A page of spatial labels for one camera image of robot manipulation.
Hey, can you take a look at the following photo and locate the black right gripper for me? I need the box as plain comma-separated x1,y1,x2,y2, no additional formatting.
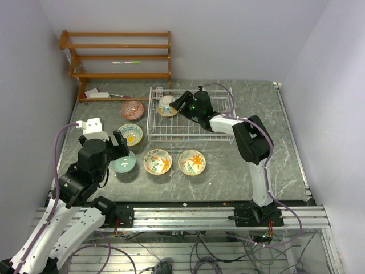
170,91,202,120

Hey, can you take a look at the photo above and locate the orange floral bowl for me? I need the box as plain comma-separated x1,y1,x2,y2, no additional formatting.
157,95,177,117
143,148,172,175
178,150,206,176

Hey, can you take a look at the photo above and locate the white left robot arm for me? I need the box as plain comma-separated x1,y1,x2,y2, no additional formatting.
1,131,129,273

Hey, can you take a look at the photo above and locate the wooden shelf rack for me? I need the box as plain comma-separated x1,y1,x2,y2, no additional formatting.
58,30,172,102

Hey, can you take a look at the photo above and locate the plain light teal bowl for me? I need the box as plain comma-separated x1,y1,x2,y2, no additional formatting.
109,151,136,174

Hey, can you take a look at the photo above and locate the blue yellow patterned bowl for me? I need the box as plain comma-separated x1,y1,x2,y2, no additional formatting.
119,123,143,147

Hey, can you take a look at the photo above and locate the small red white card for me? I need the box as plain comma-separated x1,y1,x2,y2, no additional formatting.
155,87,164,98

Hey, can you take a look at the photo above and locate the red patterned bowl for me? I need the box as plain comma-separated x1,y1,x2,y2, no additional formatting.
120,100,145,121

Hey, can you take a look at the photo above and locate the pink white pen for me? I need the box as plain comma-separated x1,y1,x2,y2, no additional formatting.
110,93,131,99

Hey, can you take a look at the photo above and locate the green white pen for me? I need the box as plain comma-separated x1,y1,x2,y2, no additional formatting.
112,61,141,65

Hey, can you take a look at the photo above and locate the white red box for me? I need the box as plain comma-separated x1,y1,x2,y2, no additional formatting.
84,88,111,99

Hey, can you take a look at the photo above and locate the white wire dish rack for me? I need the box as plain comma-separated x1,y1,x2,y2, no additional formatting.
146,87,234,143

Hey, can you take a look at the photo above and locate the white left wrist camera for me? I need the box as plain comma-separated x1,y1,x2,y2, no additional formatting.
76,118,109,141

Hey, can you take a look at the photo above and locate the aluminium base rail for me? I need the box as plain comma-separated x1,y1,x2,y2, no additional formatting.
120,206,331,231

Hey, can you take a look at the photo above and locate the loose purple floor cable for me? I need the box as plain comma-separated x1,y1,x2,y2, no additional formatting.
65,229,137,274

